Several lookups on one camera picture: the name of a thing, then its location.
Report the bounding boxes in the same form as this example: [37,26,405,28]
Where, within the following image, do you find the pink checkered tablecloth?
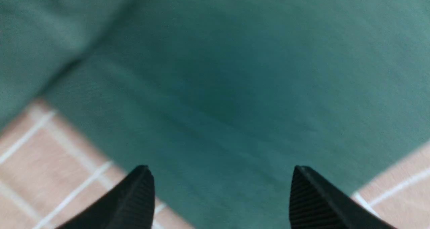
[0,102,429,229]

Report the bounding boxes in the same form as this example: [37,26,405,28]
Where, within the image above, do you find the green long-sleeve top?
[0,0,430,229]

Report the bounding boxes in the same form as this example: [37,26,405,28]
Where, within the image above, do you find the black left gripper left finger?
[58,165,155,229]

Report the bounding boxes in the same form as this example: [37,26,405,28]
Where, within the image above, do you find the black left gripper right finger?
[289,165,393,229]

